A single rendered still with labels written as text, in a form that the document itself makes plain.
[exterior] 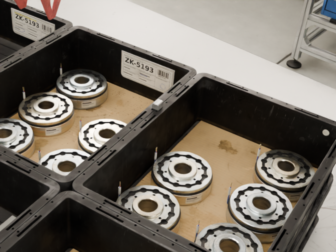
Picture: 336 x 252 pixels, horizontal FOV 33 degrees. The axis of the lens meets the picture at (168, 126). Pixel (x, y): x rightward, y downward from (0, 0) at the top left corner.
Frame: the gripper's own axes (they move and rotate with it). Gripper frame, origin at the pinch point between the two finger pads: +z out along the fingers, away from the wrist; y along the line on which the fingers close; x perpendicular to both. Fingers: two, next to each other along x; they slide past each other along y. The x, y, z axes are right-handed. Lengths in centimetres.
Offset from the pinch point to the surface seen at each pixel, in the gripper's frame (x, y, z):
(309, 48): 192, 1, 100
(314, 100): 59, 36, 39
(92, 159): -13.4, 21.2, 12.9
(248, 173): 8.7, 38.6, 23.8
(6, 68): -2.3, -6.8, 13.2
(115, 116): 8.6, 9.9, 23.7
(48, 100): 1.1, -0.3, 19.7
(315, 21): 194, 0, 85
